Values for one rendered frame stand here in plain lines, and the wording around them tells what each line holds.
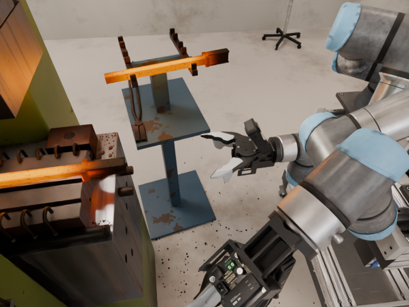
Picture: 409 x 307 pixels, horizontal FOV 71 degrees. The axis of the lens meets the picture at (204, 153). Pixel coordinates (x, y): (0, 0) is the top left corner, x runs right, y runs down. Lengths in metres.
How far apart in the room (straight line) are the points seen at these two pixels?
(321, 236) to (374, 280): 1.25
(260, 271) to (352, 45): 0.62
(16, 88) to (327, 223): 0.48
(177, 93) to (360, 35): 0.81
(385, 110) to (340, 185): 0.21
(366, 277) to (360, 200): 1.24
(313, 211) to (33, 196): 0.63
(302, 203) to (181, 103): 1.00
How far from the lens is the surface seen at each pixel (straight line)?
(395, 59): 0.82
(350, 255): 1.61
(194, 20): 3.64
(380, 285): 1.61
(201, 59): 1.04
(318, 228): 0.35
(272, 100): 2.63
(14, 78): 0.53
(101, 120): 2.50
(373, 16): 0.82
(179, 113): 1.23
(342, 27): 0.81
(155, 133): 1.15
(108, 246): 0.76
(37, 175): 0.79
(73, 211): 0.73
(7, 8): 0.58
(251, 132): 0.69
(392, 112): 0.54
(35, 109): 0.96
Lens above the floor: 1.55
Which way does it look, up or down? 48 degrees down
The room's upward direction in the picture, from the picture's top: straight up
